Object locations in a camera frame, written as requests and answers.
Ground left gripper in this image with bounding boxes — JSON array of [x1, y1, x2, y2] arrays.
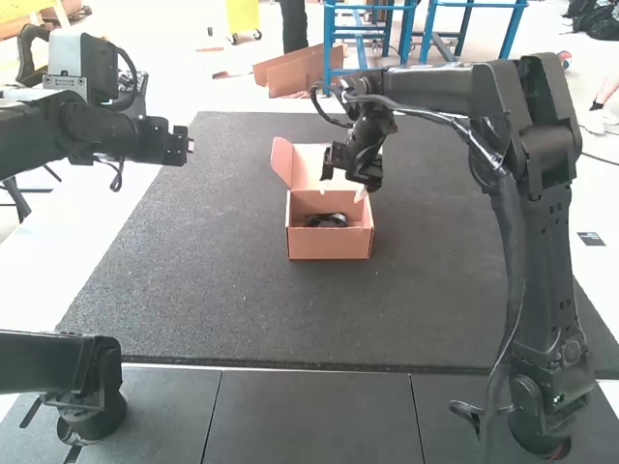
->
[[143, 117, 196, 168]]

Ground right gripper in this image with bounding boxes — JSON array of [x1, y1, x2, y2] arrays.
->
[[319, 139, 387, 204]]

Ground black square fan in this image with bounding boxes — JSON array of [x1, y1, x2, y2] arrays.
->
[[303, 211, 349, 229]]

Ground cardboard box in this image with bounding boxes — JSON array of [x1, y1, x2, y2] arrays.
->
[[269, 136, 376, 261]]

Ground flat cardboard pieces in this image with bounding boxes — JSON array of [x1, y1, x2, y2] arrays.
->
[[251, 42, 349, 100]]

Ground black mat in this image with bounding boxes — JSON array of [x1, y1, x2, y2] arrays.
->
[[55, 110, 619, 381]]

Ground yellow cart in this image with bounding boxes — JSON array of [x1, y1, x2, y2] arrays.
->
[[225, 0, 263, 45]]

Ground person's legs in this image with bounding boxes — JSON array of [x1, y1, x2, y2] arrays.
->
[[279, 0, 310, 55]]

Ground dark base panel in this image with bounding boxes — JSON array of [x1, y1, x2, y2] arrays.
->
[[202, 369, 427, 464], [409, 374, 619, 464], [0, 364, 223, 464]]

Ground black backpack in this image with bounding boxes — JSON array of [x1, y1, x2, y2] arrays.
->
[[560, 0, 619, 43]]

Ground black cable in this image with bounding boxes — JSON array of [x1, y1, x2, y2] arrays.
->
[[109, 157, 128, 193], [106, 41, 140, 115], [309, 80, 355, 130]]

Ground blue metal frame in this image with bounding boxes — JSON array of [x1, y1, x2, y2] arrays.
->
[[322, 0, 418, 97], [418, 0, 529, 65]]

